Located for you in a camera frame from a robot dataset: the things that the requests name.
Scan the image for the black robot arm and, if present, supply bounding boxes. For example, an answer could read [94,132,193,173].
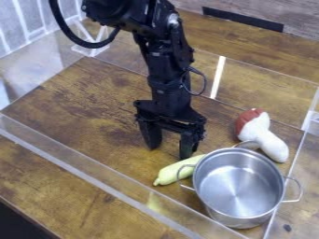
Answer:
[47,0,205,159]

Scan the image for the stainless steel pot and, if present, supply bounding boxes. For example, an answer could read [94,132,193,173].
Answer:
[180,148,302,229]

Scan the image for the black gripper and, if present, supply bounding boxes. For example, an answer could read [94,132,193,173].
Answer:
[133,76,205,159]

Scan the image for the red white toy mushroom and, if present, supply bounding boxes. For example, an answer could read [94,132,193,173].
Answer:
[234,108,289,163]

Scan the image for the black cable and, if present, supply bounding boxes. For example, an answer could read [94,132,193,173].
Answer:
[178,65,208,97]

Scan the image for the clear acrylic corner bracket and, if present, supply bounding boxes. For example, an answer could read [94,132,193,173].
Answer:
[70,21,109,58]

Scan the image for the clear acrylic front barrier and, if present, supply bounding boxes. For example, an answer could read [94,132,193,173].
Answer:
[0,113,248,239]

